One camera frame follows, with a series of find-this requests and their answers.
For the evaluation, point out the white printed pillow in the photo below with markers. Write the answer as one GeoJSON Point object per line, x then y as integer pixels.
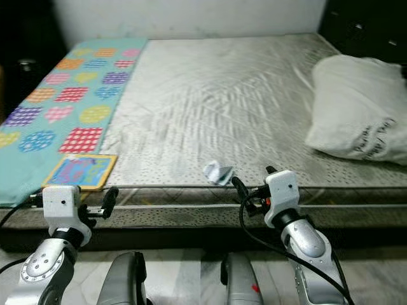
{"type": "Point", "coordinates": [356, 108]}

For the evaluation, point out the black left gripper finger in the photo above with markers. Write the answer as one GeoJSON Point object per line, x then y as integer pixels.
{"type": "Point", "coordinates": [110, 202]}

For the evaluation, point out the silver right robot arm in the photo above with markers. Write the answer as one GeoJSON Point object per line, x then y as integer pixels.
{"type": "Point", "coordinates": [305, 241]}

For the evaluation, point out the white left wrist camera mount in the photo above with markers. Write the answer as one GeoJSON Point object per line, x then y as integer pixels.
{"type": "Point", "coordinates": [60, 204]}

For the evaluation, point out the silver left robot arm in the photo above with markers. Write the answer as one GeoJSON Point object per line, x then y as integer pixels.
{"type": "Point", "coordinates": [41, 270]}

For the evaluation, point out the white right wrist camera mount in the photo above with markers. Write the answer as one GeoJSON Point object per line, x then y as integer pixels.
{"type": "Point", "coordinates": [283, 189]}

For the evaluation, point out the white wrapper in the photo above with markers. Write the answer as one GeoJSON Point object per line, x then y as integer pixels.
{"type": "Point", "coordinates": [216, 173]}

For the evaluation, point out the grey robot right leg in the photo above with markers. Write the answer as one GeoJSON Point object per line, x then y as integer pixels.
{"type": "Point", "coordinates": [241, 283]}

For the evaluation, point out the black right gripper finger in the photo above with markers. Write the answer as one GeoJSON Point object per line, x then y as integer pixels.
{"type": "Point", "coordinates": [271, 170]}
{"type": "Point", "coordinates": [240, 190]}

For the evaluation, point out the grey robot left leg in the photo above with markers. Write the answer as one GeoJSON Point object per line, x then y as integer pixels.
{"type": "Point", "coordinates": [121, 279]}

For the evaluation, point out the grey robot leg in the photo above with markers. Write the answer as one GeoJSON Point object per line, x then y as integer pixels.
{"type": "Point", "coordinates": [121, 279]}
{"type": "Point", "coordinates": [241, 283]}

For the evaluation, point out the black bag with buckle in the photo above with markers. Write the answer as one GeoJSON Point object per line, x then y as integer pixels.
{"type": "Point", "coordinates": [27, 76]}

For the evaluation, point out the teal patchwork blanket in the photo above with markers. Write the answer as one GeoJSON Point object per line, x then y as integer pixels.
{"type": "Point", "coordinates": [32, 165]}

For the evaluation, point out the dark tufted headboard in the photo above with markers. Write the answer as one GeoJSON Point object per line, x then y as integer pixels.
{"type": "Point", "coordinates": [369, 22]}

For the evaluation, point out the colourful picture book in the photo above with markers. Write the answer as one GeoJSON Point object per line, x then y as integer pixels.
{"type": "Point", "coordinates": [79, 171]}

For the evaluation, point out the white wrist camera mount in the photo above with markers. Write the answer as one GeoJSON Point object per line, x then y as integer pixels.
{"type": "Point", "coordinates": [60, 204]}
{"type": "Point", "coordinates": [283, 189]}

